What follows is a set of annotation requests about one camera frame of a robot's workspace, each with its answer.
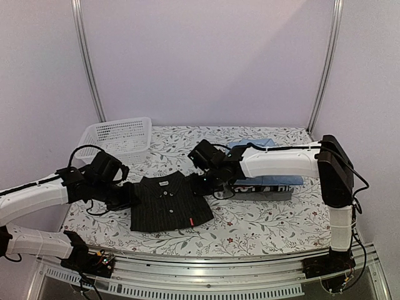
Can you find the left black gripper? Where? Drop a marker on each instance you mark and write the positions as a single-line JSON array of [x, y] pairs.
[[127, 200]]

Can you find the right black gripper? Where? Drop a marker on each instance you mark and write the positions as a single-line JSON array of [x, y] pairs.
[[198, 190]]

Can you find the black white printed shirt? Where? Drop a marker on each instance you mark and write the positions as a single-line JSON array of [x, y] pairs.
[[262, 189]]

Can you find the black pinstriped long sleeve shirt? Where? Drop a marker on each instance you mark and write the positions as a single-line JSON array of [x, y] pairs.
[[166, 204]]

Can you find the light blue shirt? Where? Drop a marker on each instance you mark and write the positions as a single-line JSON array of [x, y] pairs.
[[265, 180]]

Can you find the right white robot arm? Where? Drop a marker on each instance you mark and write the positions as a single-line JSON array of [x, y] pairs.
[[325, 160]]

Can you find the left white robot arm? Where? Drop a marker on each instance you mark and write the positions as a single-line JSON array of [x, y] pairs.
[[103, 179]]

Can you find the floral patterned table mat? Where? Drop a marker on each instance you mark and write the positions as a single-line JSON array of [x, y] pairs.
[[238, 228]]

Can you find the white plastic basket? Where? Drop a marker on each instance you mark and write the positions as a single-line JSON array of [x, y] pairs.
[[127, 140]]

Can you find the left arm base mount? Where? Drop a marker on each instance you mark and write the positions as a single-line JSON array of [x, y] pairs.
[[98, 263]]

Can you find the aluminium front rail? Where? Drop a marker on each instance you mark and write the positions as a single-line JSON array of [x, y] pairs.
[[145, 276]]

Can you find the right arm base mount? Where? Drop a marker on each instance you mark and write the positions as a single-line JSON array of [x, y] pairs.
[[332, 262]]

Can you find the left aluminium frame post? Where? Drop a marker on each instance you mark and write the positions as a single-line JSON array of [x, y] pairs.
[[77, 14]]

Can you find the aluminium frame post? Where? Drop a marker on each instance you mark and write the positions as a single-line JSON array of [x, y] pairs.
[[328, 62], [77, 14]]

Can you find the right aluminium frame post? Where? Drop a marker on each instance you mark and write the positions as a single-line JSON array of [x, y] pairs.
[[328, 62]]

